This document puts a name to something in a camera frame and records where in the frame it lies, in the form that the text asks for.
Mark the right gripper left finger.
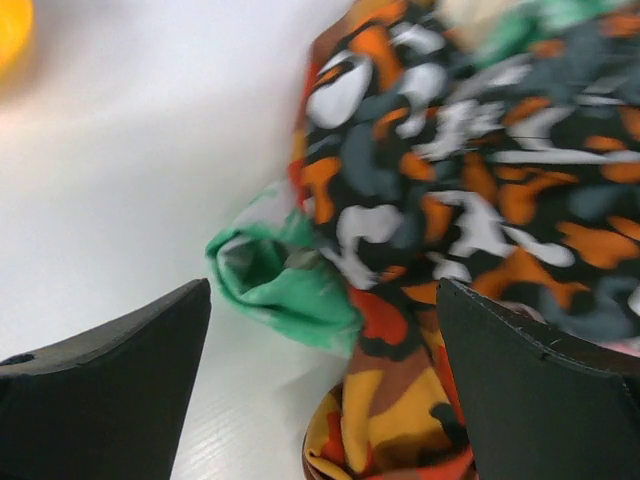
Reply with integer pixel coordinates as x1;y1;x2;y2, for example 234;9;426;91
1;279;211;480

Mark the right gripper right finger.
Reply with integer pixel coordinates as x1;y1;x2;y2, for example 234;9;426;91
437;280;639;480

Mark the orange yellow brown camouflage cloth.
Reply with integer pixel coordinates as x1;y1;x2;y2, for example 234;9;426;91
287;64;476;480

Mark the black orange white camouflage cloth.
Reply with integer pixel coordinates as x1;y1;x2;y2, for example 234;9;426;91
296;1;639;343

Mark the pink patterned cloth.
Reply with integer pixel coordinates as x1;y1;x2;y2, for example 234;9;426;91
500;301;639;357

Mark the green white tie-dye cloth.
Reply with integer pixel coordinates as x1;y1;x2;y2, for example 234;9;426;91
205;1;607;358

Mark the cream beige cloth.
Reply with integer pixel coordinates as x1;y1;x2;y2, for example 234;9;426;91
437;0;517;37

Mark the orange plastic bowl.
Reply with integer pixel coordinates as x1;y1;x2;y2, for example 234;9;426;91
0;0;34;77

